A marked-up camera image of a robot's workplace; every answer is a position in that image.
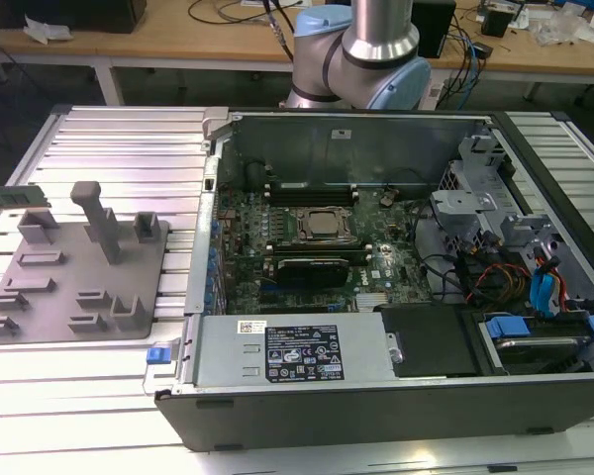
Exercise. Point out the clear plastic bag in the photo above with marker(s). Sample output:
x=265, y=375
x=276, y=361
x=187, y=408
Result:
x=559, y=27

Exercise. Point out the large black box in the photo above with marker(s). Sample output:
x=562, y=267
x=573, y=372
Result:
x=79, y=15

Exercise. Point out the grey metal drive cage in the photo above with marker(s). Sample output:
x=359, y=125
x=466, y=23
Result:
x=463, y=203

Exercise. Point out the crumpled white paper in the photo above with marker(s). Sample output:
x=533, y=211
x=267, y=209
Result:
x=44, y=30

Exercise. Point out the grey parts rack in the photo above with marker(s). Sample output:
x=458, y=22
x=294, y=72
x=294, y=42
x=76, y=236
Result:
x=54, y=321

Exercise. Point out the green motherboard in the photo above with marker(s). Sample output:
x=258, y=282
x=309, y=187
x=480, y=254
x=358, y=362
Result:
x=391, y=247

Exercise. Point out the green RAM stick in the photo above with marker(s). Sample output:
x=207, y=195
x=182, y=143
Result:
x=15, y=196
x=322, y=254

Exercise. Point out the open black PC case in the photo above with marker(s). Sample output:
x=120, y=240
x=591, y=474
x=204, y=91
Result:
x=376, y=420

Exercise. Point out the blue case latch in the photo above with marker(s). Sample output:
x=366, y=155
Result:
x=158, y=356

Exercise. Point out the round coin battery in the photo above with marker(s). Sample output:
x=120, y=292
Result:
x=387, y=200

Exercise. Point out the silver chipset heatsink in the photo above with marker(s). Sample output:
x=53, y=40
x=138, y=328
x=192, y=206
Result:
x=373, y=302

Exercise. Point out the grey power supply unit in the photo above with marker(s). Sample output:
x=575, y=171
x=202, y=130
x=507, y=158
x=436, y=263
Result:
x=227, y=346

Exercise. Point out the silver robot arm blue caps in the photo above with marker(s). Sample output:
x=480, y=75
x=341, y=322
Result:
x=376, y=29

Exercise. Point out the hard disk in blue carrier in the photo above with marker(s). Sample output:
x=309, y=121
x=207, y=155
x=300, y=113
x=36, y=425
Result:
x=507, y=326

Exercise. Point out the CPU socket with CPU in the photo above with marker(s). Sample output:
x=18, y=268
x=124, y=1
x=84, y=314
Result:
x=322, y=222

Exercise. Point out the small black box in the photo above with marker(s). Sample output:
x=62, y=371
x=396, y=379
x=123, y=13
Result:
x=497, y=22

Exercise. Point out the black graphics card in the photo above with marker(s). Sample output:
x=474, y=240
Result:
x=312, y=272

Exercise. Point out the tall black box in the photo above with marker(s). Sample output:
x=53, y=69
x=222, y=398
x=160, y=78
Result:
x=438, y=29

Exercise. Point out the small black adapter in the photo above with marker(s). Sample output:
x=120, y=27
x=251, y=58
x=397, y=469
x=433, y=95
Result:
x=482, y=50

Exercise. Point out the wooden desk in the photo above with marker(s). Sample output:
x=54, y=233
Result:
x=153, y=42

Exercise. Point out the black plastic shroud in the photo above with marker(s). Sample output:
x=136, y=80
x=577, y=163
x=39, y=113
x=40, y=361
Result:
x=425, y=341

